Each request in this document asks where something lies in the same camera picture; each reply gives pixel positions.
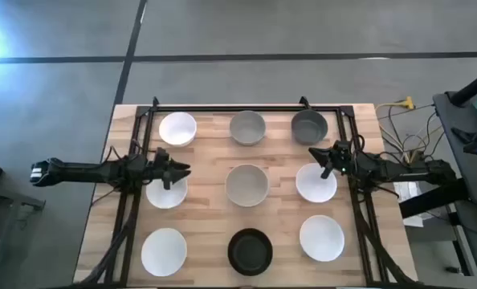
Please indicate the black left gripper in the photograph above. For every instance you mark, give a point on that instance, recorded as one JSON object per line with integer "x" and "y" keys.
{"x": 158, "y": 168}

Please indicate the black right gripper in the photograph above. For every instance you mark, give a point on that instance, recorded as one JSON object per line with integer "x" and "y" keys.
{"x": 342, "y": 157}

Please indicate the white ceramic bowl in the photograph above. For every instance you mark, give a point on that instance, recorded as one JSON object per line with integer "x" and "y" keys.
{"x": 322, "y": 238}
{"x": 177, "y": 128}
{"x": 164, "y": 253}
{"x": 164, "y": 197}
{"x": 315, "y": 189}

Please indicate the dark grey bowl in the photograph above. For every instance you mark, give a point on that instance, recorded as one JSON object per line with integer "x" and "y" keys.
{"x": 309, "y": 127}

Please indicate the beige bowl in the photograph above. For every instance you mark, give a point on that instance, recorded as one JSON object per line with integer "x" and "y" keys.
{"x": 247, "y": 185}

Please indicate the light grey bowl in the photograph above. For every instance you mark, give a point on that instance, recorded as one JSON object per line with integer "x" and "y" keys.
{"x": 247, "y": 128}

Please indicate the black bowl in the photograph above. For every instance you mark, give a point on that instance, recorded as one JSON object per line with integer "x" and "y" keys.
{"x": 250, "y": 252}

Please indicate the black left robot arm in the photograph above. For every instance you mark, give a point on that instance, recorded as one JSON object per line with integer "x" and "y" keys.
{"x": 82, "y": 172}

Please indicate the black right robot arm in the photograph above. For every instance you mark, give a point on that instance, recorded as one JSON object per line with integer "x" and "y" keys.
{"x": 403, "y": 170}

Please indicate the white paper sheet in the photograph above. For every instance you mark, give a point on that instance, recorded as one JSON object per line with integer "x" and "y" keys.
{"x": 407, "y": 190}

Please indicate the yellow power plug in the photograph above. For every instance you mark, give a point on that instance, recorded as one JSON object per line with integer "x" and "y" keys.
{"x": 408, "y": 103}

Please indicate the black cart beam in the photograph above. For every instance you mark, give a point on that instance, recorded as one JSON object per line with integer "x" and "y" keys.
{"x": 431, "y": 200}

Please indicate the grey cart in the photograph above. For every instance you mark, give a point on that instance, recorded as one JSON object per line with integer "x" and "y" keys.
{"x": 448, "y": 116}

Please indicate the black pole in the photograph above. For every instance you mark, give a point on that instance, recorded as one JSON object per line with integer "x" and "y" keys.
{"x": 473, "y": 86}

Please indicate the small black floor object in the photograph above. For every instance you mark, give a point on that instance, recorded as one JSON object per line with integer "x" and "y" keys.
{"x": 451, "y": 269}

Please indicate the black aluminium frame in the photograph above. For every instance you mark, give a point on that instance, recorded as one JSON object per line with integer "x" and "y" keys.
{"x": 242, "y": 108}

